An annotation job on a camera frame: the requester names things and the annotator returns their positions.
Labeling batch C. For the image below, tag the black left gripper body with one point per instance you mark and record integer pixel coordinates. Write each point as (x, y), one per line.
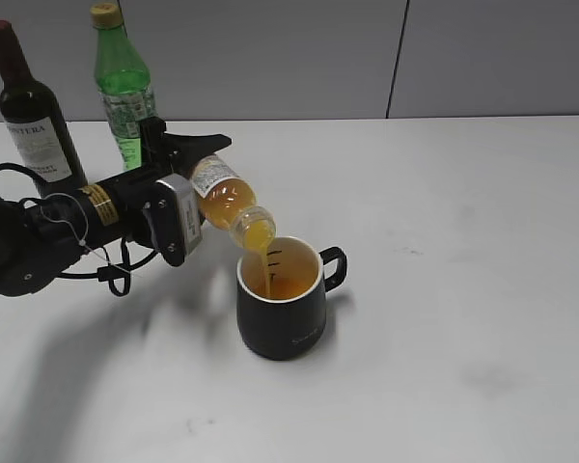
(114, 205)

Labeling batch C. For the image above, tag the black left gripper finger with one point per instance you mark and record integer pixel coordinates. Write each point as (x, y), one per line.
(183, 152)

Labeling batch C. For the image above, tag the NFC orange juice bottle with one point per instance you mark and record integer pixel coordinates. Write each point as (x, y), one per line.
(229, 203)

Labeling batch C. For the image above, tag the black mug white inside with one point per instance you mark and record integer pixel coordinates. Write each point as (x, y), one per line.
(291, 322)

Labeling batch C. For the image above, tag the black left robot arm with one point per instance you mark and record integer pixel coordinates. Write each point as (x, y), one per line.
(41, 238)

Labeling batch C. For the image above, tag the green plastic soda bottle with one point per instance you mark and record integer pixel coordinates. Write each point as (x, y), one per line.
(123, 81)

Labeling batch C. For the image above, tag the dark red wine bottle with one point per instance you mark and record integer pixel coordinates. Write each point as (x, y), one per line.
(33, 116)

